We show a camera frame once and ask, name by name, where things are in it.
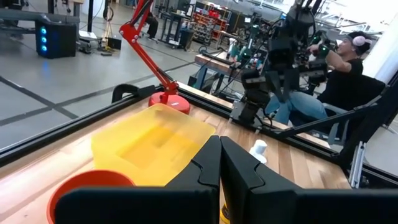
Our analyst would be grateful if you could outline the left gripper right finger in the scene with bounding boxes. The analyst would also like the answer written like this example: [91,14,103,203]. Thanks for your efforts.
[220,136,398,224]

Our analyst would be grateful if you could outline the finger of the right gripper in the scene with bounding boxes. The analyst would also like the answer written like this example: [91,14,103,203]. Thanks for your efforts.
[284,74,301,101]
[266,74,282,104]

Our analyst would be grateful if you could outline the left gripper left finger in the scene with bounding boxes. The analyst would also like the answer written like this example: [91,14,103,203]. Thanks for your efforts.
[54,134,222,224]

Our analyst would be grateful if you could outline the white paint bottle black label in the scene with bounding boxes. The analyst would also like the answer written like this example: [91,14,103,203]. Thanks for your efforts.
[248,139,269,165]

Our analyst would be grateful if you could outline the wooden workbench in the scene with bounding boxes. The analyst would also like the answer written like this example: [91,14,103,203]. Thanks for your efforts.
[194,51,271,94]

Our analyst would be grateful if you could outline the person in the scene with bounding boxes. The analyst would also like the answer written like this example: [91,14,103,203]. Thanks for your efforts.
[266,30,374,125]

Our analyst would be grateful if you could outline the red shelf with bins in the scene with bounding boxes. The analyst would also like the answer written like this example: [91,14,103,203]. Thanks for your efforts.
[192,9,230,47]

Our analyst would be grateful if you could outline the yellow translucent plastic tray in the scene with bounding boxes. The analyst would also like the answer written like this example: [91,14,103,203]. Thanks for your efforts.
[91,103,216,187]

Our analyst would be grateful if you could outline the black trash bin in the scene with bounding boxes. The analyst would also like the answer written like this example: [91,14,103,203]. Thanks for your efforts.
[179,27,195,50]

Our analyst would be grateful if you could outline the black chair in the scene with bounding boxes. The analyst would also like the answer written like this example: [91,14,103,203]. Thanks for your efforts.
[320,74,388,147]

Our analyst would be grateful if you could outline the pink headphones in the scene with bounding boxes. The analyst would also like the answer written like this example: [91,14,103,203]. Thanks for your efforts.
[352,35,373,47]

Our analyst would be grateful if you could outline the red desk lamp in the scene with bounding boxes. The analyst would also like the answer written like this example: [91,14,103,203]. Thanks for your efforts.
[119,0,192,115]

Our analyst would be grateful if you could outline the red-orange plastic cup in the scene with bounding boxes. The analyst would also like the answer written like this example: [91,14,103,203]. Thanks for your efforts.
[46,169,136,224]

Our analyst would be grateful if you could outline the black table clamp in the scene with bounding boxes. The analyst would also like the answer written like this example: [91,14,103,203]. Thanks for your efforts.
[111,83,156,104]

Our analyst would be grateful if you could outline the black computer tower blue lights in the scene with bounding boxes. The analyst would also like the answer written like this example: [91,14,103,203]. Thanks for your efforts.
[35,21,78,60]

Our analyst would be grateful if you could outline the grey background desk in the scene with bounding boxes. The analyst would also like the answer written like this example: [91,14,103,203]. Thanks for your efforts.
[0,7,81,35]

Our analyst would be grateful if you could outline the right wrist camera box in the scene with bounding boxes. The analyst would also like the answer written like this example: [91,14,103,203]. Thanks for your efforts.
[267,37,296,68]

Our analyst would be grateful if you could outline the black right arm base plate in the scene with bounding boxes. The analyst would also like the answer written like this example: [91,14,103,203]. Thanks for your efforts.
[229,101,282,130]

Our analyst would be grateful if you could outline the silver aluminium bracket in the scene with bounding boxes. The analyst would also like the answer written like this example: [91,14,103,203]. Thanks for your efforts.
[348,141,367,189]

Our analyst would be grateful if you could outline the black aluminium table frame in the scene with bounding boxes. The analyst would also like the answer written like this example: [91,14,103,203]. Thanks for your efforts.
[0,81,398,190]

